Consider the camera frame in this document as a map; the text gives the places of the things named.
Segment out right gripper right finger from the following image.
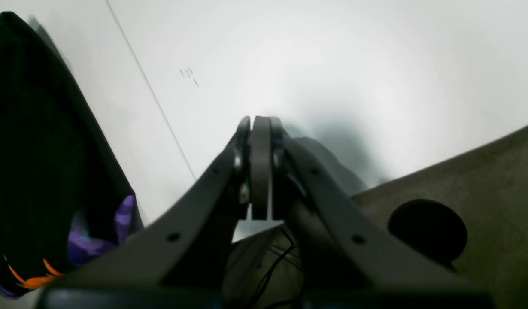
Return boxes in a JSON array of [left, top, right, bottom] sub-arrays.
[[263, 117, 468, 293]]

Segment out black T-shirt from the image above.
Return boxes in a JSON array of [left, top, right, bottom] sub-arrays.
[[0, 12, 137, 300]]

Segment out thin black floor cable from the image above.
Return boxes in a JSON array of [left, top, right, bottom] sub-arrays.
[[247, 227, 303, 309]]

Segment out black round floor object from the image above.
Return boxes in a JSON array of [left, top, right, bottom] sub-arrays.
[[388, 199, 468, 270]]

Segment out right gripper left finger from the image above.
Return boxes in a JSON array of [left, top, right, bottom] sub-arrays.
[[49, 117, 262, 293]]

